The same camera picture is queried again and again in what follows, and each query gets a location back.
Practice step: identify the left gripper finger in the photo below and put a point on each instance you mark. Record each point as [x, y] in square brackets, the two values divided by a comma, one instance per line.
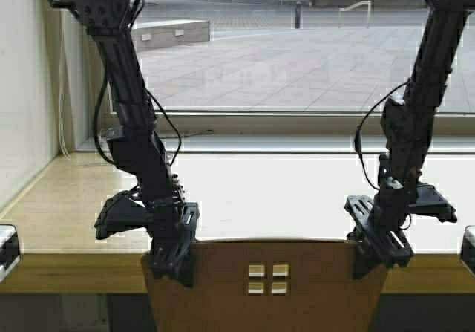
[173, 259]
[189, 216]

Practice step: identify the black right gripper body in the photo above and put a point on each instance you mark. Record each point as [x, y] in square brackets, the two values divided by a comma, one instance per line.
[390, 208]

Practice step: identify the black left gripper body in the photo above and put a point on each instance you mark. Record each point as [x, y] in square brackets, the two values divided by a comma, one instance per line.
[165, 218]

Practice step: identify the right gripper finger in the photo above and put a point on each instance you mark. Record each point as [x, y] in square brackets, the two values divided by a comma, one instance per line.
[378, 248]
[359, 207]

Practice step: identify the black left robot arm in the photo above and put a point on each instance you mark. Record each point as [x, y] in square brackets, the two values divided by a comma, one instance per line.
[134, 146]

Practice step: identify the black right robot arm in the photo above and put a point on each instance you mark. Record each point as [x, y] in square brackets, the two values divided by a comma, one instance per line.
[407, 121]

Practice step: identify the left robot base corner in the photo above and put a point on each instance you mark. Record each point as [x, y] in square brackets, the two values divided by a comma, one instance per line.
[10, 250]

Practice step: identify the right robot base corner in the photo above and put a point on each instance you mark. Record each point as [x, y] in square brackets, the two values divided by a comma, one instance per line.
[467, 254]

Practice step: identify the long wooden window counter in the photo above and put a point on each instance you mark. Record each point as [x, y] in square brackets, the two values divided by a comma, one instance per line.
[240, 196]

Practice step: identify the concrete outdoor bench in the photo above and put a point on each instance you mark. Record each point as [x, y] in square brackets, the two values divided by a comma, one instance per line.
[168, 33]

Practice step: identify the black outdoor bollard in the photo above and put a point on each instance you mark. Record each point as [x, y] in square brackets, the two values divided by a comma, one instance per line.
[297, 22]

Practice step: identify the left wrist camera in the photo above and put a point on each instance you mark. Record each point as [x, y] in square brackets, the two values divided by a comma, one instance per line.
[120, 213]

